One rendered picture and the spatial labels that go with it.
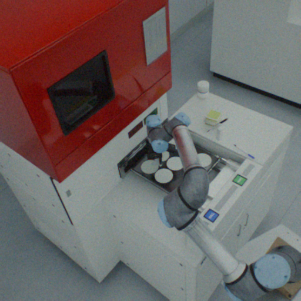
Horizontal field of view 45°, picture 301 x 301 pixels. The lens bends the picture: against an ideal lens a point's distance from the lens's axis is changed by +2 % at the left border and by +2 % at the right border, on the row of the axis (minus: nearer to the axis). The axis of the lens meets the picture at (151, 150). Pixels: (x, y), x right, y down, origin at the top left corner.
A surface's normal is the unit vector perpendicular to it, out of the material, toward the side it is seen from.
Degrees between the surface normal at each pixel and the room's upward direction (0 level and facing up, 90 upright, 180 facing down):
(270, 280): 37
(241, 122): 0
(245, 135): 0
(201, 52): 0
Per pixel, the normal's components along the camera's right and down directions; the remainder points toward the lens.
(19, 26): -0.08, -0.66
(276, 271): -0.48, -0.18
